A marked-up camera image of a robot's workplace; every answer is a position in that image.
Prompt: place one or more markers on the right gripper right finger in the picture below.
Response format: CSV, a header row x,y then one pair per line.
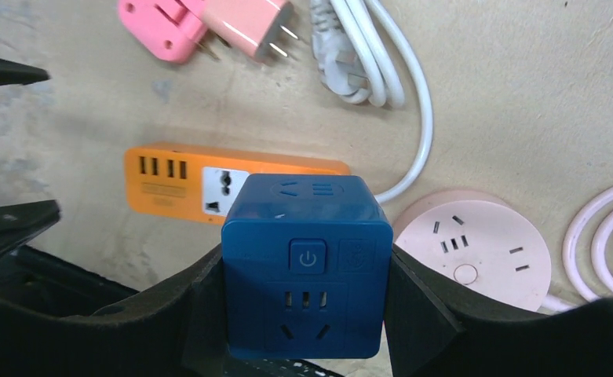
x,y
437,327

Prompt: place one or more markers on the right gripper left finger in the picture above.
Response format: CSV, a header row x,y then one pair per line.
x,y
175,328

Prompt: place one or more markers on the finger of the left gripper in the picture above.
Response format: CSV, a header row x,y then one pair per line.
x,y
21,223
12,73

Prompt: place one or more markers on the pink round power strip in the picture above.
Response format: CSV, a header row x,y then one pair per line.
x,y
480,242

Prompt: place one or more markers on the blue cube socket adapter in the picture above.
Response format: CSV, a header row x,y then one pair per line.
x,y
306,267

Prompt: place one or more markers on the orange power strip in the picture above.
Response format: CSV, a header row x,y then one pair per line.
x,y
200,183

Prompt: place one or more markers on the light pink small plug adapter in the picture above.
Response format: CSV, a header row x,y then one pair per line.
x,y
252,26

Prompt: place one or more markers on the pink square plug adapter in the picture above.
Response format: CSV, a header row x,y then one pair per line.
x,y
172,30

